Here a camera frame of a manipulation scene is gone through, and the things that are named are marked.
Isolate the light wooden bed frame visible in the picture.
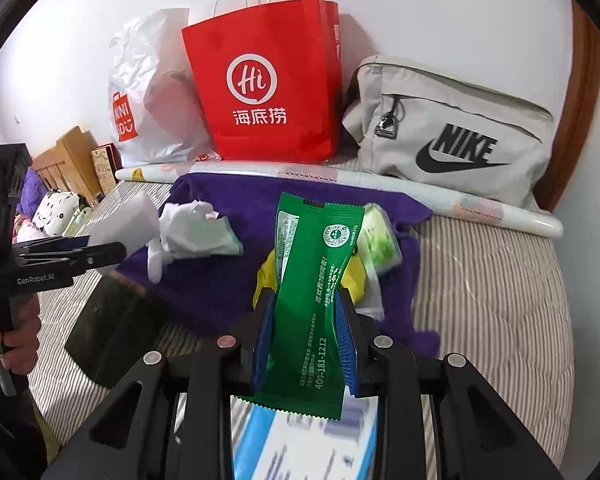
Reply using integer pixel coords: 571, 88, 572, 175
30, 126, 106, 206

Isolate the purple fluffy toy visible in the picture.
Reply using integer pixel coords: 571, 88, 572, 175
17, 167, 48, 216

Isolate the person's left hand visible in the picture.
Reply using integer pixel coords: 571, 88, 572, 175
0, 294, 42, 368

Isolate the blue tissue pack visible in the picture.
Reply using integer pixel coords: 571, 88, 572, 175
230, 395, 381, 480

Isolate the patterned cardboard box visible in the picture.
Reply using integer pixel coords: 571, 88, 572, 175
91, 143, 123, 196

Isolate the grey sling bag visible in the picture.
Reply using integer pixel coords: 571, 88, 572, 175
341, 55, 558, 211

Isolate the white plastic shopping bag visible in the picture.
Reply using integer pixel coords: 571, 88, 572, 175
107, 7, 221, 163

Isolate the white spotted cushion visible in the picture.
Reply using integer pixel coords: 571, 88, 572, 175
32, 191, 81, 237

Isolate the silver mesh drawstring pouch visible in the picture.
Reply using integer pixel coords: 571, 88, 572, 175
89, 192, 245, 283

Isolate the striped mattress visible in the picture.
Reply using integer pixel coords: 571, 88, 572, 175
27, 160, 576, 480

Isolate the purple towel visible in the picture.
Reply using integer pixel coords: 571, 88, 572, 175
115, 172, 441, 358

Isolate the white printed paper roll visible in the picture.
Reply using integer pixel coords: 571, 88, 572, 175
115, 157, 565, 238

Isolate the green foil packet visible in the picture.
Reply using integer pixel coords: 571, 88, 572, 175
230, 191, 366, 421

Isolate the small green tissue packet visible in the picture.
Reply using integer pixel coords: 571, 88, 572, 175
357, 203, 403, 276

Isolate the yellow pouch with black straps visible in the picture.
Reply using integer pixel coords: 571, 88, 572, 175
252, 250, 368, 311

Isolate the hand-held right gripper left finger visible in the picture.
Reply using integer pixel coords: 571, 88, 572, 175
40, 287, 278, 480

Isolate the black box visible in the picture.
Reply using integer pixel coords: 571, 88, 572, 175
64, 275, 168, 390

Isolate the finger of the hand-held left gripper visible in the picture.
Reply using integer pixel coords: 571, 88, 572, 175
20, 241, 127, 279
12, 236, 92, 257

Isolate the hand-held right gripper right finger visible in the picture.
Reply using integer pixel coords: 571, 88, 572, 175
333, 290, 565, 480

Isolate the person's left forearm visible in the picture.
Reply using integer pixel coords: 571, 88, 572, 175
0, 350, 48, 480

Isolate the red paper shopping bag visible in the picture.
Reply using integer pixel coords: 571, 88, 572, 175
181, 0, 342, 165

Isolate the wooden headboard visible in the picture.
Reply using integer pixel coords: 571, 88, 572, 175
532, 0, 600, 213

